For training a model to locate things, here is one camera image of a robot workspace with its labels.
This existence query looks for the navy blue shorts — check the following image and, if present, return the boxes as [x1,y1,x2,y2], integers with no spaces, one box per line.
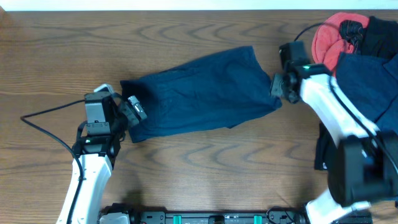
[120,46,282,142]

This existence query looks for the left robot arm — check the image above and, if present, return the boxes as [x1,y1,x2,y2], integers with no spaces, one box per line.
[57,91,147,223]

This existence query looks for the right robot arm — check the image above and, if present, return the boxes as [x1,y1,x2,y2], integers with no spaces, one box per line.
[270,41,397,223]

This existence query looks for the red cloth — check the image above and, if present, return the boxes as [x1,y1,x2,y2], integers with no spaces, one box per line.
[312,12,369,72]

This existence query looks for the black garment with logo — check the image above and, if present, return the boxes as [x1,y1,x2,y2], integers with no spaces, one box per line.
[314,122,336,170]

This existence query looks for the navy blue shirt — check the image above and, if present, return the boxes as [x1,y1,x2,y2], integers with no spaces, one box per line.
[336,54,397,132]

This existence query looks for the dark striped garment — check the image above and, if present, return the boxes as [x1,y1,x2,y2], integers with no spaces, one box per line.
[339,20,367,54]

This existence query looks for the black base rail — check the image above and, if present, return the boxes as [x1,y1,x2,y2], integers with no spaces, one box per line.
[96,203,374,224]

